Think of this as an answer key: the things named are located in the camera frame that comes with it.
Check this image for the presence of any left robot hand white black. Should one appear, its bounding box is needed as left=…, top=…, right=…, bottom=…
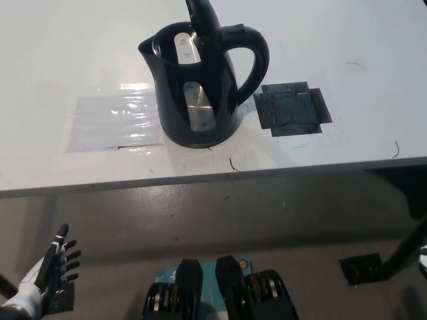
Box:
left=34, top=223, right=82, bottom=295

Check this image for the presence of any black electric kettle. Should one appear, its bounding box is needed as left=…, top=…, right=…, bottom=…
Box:
left=137, top=21, right=270, bottom=149

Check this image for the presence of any black hinged kettle lid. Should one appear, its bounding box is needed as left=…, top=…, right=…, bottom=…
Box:
left=185, top=0, right=224, bottom=44

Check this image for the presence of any black tape patch on desk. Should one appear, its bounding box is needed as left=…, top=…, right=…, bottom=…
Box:
left=252, top=81, right=333, bottom=137

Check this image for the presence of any black table leg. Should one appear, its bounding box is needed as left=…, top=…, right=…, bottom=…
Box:
left=0, top=273, right=18, bottom=299
left=380, top=213, right=427, bottom=281

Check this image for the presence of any clear plastic sheet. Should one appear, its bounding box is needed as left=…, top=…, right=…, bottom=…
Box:
left=65, top=83, right=167, bottom=155

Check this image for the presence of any dark under-desk frame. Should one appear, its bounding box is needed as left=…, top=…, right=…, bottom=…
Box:
left=365, top=163, right=427, bottom=219

